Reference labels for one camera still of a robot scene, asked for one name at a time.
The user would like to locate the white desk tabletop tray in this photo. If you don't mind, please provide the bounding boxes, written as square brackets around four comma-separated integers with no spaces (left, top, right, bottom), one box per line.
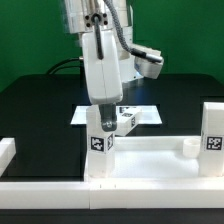
[84,136,224,181]

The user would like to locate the white L-shaped fence wall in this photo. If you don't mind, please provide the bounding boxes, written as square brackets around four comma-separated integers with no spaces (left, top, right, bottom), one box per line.
[0,138,224,209]

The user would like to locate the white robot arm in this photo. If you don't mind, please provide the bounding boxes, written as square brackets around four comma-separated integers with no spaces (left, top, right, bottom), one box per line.
[63,0,164,132]

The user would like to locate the white marker base plate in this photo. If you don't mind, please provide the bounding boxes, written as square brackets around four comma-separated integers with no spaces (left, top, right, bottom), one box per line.
[71,105,162,125]

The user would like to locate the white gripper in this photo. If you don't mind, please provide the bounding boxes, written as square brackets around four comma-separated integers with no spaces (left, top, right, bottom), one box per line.
[82,30,123,130]

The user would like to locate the black cables at base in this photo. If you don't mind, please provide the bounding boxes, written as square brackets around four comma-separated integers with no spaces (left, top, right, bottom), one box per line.
[45,57,84,76]

